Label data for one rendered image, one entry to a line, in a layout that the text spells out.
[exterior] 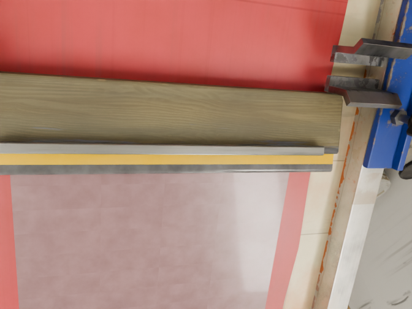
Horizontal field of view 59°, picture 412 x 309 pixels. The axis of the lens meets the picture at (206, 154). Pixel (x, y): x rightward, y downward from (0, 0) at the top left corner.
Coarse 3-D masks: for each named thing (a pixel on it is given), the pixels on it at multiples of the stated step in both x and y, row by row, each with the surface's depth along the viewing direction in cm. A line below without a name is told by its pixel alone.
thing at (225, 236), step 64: (192, 0) 39; (256, 0) 41; (320, 0) 43; (192, 64) 41; (256, 64) 44; (320, 64) 46; (192, 192) 47; (256, 192) 49; (192, 256) 50; (256, 256) 53
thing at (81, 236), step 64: (0, 0) 34; (64, 0) 36; (128, 0) 37; (0, 64) 36; (64, 64) 38; (128, 64) 40; (0, 192) 40; (64, 192) 42; (128, 192) 44; (0, 256) 42; (64, 256) 45; (128, 256) 47
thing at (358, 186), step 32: (384, 0) 45; (384, 32) 45; (384, 64) 45; (352, 128) 50; (352, 160) 50; (352, 192) 50; (352, 224) 51; (352, 256) 53; (320, 288) 57; (352, 288) 55
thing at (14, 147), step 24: (0, 144) 33; (24, 144) 34; (48, 144) 34; (72, 144) 35; (96, 144) 36; (120, 144) 36; (144, 144) 37; (168, 144) 38; (192, 144) 39; (216, 144) 41
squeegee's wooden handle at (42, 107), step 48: (0, 96) 34; (48, 96) 35; (96, 96) 36; (144, 96) 38; (192, 96) 39; (240, 96) 41; (288, 96) 43; (336, 96) 44; (240, 144) 42; (288, 144) 43; (336, 144) 45
